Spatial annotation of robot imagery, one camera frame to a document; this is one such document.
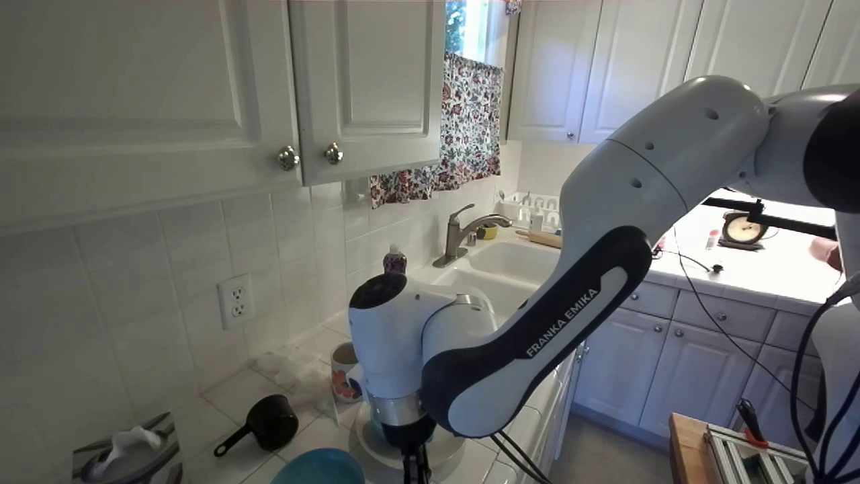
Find white kitchen sink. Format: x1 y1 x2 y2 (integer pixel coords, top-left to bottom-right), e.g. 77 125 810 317
433 242 560 321

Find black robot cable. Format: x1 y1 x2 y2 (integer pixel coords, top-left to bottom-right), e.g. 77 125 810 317
486 250 860 484

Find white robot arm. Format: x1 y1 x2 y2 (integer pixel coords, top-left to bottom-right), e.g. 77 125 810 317
350 75 860 484

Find blue lower cabinets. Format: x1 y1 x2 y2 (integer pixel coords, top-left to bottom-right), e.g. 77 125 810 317
576 285 812 448

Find floral window curtain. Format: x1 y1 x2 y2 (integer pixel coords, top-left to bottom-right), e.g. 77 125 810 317
368 54 502 207

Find floral ceramic mug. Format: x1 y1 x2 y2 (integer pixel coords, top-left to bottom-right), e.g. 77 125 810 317
330 343 362 403

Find black camera tripod arm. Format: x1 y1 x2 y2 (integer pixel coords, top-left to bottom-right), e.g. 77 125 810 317
702 196 836 241

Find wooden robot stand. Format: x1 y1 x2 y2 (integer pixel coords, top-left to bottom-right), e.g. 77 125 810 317
670 413 718 484

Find purple dish soap bottle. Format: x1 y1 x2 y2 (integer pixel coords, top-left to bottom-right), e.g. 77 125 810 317
382 246 409 276

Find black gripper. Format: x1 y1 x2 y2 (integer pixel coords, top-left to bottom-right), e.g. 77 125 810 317
382 418 436 484

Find white wall outlet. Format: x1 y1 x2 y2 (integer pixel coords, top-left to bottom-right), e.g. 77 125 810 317
218 277 256 329

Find round scale on counter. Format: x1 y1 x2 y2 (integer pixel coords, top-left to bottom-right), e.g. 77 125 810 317
718 212 769 250

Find crumpled clear plastic wrap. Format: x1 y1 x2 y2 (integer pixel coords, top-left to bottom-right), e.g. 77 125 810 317
251 348 334 415

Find metal sink faucet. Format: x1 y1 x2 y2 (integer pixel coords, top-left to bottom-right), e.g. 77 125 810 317
433 206 510 270

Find black measuring cup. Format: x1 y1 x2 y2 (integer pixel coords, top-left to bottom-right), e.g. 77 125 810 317
212 395 299 458

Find white upper cabinet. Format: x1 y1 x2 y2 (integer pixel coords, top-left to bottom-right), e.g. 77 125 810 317
0 0 443 231

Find grey striped oven mitt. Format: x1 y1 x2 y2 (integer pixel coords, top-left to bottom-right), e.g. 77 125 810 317
72 413 185 484

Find blue bowl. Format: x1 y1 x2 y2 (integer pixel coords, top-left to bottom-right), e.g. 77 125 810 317
272 450 365 484

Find white round plate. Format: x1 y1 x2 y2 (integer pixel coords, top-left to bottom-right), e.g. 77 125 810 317
351 406 466 472

